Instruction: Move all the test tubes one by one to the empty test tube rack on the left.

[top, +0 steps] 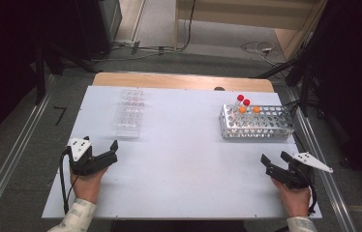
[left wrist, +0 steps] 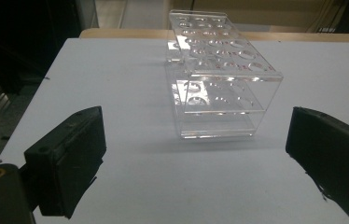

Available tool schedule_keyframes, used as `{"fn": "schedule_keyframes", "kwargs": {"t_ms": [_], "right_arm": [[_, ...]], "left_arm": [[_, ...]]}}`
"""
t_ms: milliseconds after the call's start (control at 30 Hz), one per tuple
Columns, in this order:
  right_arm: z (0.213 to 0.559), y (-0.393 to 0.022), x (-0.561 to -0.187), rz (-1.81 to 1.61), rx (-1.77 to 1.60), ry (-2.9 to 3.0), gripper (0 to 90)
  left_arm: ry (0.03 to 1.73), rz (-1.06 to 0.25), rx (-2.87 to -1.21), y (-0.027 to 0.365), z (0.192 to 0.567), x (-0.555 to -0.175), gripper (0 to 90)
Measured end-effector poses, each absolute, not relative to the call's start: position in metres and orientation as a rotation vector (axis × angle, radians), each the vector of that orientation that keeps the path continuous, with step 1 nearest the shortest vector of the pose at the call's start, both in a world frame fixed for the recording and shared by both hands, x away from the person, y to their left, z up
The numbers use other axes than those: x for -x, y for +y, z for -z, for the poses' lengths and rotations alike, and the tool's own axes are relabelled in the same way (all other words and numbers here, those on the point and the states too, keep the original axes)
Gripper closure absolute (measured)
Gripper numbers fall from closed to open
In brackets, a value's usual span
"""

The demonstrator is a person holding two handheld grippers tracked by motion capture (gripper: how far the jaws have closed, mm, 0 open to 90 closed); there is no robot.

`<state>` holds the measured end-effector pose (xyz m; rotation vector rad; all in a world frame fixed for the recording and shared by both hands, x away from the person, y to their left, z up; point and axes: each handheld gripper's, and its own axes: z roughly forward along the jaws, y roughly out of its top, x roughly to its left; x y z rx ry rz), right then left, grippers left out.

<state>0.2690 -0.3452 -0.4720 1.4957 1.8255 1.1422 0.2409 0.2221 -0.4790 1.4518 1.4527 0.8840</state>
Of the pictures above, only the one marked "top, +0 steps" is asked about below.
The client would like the dark cabinet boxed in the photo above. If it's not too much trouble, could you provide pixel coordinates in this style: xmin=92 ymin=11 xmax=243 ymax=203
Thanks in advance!
xmin=72 ymin=0 xmax=123 ymax=62

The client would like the left hand-held gripper cable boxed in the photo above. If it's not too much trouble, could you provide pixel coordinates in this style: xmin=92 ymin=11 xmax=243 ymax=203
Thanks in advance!
xmin=58 ymin=146 xmax=75 ymax=216

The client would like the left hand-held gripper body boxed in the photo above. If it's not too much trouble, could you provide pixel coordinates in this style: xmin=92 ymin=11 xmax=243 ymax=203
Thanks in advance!
xmin=67 ymin=135 xmax=119 ymax=177

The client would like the grey floor cable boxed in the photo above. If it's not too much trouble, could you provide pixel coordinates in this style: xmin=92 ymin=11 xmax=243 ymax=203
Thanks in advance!
xmin=90 ymin=44 xmax=178 ymax=63

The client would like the aluminium floor rail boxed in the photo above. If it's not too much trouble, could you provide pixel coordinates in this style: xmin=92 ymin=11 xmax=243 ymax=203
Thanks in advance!
xmin=285 ymin=86 xmax=358 ymax=232
xmin=0 ymin=74 xmax=56 ymax=232

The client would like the person's right hand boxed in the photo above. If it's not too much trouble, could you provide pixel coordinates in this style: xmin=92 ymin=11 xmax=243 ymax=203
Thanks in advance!
xmin=270 ymin=177 xmax=313 ymax=218

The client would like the black tripod stand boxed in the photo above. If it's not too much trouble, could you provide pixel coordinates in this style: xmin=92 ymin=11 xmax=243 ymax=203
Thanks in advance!
xmin=255 ymin=47 xmax=318 ymax=118

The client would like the person's left hand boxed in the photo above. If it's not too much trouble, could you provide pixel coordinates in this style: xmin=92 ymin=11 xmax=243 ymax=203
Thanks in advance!
xmin=70 ymin=167 xmax=109 ymax=205

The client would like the hand-held gripper cable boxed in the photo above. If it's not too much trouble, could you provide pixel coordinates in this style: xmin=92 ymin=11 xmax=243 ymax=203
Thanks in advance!
xmin=58 ymin=146 xmax=75 ymax=216
xmin=308 ymin=183 xmax=318 ymax=217

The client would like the black metal stand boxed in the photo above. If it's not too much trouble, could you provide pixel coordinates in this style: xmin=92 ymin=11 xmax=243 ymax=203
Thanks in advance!
xmin=34 ymin=42 xmax=103 ymax=105

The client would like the black hanging cable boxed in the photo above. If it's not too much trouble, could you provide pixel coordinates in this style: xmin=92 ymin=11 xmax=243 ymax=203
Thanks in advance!
xmin=168 ymin=0 xmax=196 ymax=52

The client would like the right hand-held gripper cable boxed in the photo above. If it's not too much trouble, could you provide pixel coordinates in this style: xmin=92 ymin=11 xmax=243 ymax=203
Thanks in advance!
xmin=308 ymin=183 xmax=318 ymax=217

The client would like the perforated metal tube rack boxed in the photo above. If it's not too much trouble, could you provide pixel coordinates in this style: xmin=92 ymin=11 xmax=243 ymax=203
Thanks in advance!
xmin=219 ymin=103 xmax=296 ymax=140

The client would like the dark curtain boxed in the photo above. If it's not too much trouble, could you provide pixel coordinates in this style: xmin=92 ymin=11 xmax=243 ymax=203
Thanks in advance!
xmin=311 ymin=0 xmax=362 ymax=201
xmin=0 ymin=0 xmax=80 ymax=153

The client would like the white floor cable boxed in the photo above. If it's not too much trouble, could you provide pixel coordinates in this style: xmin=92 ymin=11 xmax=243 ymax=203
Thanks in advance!
xmin=240 ymin=41 xmax=282 ymax=67

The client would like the clear acrylic tube rack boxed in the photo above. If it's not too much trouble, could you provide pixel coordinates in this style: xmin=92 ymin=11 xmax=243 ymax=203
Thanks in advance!
xmin=112 ymin=88 xmax=146 ymax=139

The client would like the grey power strip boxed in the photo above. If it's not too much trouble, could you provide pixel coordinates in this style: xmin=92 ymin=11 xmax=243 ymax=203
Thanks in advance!
xmin=112 ymin=39 xmax=141 ymax=56

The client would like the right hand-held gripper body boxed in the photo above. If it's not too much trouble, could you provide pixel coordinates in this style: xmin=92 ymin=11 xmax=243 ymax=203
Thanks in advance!
xmin=265 ymin=151 xmax=334 ymax=190

